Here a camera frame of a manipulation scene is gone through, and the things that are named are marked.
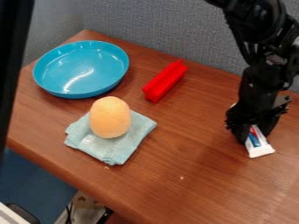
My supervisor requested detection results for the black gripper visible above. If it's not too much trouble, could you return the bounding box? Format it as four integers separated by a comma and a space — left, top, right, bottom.
226, 66, 291, 144

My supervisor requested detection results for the white toothpaste tube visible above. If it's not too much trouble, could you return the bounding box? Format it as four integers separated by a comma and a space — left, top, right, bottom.
243, 124, 277, 158

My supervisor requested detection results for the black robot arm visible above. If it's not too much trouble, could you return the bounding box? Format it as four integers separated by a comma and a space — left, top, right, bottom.
205, 0, 299, 143

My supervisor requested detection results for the blue plate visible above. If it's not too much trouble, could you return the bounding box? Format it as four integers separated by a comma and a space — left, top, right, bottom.
32, 40, 130, 99

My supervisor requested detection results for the red plastic block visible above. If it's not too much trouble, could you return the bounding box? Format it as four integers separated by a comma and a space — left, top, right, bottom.
143, 59, 187, 103

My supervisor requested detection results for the light blue folded cloth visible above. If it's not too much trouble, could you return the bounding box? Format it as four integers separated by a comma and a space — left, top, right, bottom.
64, 111, 157, 165

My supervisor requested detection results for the orange egg-shaped sponge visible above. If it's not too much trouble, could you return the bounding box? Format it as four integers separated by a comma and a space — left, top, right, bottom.
88, 96, 131, 138

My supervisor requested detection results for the beige object under table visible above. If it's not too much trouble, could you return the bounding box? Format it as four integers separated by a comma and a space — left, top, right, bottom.
54, 191, 109, 224

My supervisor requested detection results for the white object bottom left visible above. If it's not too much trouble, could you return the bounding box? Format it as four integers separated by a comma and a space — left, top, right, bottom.
0, 202, 26, 224

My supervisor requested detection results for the dark vertical post foreground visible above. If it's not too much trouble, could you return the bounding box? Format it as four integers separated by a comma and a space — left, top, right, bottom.
0, 0, 35, 161

